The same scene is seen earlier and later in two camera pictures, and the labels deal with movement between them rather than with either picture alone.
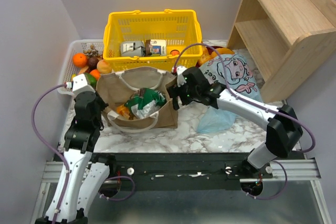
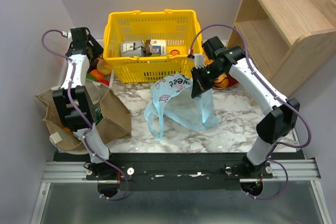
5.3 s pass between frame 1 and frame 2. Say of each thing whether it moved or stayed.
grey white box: stayed
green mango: stayed
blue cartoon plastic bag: moved
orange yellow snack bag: moved
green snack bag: moved
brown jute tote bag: moved
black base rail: stayed
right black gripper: moved
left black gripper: moved
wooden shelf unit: stayed
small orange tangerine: stayed
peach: stayed
